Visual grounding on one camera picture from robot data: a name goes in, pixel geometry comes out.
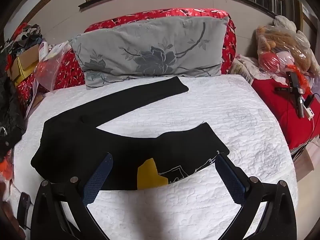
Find pale cardboard box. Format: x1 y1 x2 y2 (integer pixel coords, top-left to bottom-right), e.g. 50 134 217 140
294 142 315 180

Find brown cardboard box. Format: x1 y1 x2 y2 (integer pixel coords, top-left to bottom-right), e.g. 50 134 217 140
7 44 42 85

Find white bottle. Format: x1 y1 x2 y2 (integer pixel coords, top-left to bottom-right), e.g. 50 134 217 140
39 41 49 62

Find grey floral pillow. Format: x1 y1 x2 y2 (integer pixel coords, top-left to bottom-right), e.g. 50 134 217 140
69 16 230 90

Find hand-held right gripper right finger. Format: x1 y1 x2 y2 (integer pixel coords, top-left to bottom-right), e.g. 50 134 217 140
215 154 298 240

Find dark jacket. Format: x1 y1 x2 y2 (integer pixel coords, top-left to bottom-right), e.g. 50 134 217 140
0 52 27 155

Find clear plastic bag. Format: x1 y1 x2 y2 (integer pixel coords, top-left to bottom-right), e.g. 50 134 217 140
34 41 72 92

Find long black remote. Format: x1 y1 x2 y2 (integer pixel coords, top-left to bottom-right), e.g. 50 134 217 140
286 71 305 118

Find crumpled red snack wrapper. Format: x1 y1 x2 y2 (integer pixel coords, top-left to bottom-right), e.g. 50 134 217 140
256 15 320 80

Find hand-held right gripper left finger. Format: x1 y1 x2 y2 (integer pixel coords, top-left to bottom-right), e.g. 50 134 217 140
30 152 114 240

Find black flat device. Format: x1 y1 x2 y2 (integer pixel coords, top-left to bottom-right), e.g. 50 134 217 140
16 192 32 229

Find orange cloth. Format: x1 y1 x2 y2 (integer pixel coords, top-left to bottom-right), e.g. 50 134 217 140
0 155 13 182

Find pile of clothes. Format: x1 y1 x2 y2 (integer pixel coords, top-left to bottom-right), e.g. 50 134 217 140
5 24 44 53

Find beige floral cushion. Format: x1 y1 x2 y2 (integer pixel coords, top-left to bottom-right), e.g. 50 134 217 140
230 54 260 82

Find red blanket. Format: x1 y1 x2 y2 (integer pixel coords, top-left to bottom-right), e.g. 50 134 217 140
251 76 320 150

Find black pants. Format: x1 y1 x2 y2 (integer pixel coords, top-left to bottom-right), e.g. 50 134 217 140
30 76 230 191

